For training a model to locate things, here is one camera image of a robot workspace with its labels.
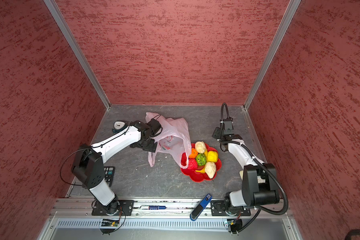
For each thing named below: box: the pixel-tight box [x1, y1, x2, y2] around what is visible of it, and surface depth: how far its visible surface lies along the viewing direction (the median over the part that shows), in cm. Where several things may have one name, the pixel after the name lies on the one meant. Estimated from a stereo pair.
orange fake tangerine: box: [189, 148, 199, 159], surface depth 90 cm
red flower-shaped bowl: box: [180, 143, 222, 183], surface depth 85 cm
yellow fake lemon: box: [206, 150, 219, 163], surface depth 87 cm
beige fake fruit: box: [204, 161, 217, 179], surface depth 82 cm
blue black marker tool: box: [189, 193, 213, 222], surface depth 75 cm
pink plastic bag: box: [145, 112, 192, 169], surface depth 86 cm
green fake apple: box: [196, 153, 207, 166], surface depth 87 cm
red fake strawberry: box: [188, 158, 198, 169], surface depth 85 cm
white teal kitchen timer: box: [112, 121, 128, 134], surface depth 105 cm
